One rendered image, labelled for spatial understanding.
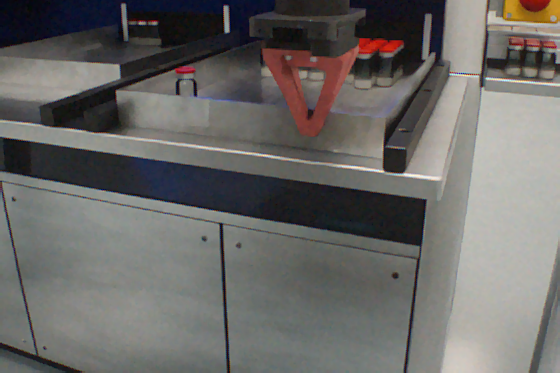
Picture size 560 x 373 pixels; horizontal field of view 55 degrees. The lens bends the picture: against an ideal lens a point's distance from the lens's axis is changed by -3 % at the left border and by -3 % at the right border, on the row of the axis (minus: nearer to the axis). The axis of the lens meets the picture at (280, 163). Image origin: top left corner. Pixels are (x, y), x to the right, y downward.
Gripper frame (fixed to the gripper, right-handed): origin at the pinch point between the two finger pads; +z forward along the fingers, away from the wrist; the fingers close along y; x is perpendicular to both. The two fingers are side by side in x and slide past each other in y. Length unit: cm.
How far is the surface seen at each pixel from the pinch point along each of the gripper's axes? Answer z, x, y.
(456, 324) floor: 91, -16, 103
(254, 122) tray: 0.5, 5.3, 0.8
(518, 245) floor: 91, -35, 161
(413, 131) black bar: 0.4, -8.2, 2.6
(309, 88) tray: 2.2, 6.8, 21.4
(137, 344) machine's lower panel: 67, 51, 38
